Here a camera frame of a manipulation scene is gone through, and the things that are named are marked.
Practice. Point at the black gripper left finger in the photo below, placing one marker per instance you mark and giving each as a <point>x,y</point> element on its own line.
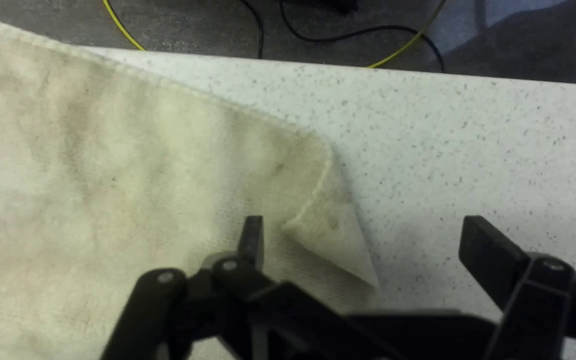
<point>228,298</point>

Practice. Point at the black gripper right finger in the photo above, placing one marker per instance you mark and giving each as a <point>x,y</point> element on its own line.
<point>537,293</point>

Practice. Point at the stained beige towel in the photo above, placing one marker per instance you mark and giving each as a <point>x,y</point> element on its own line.
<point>108,173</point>

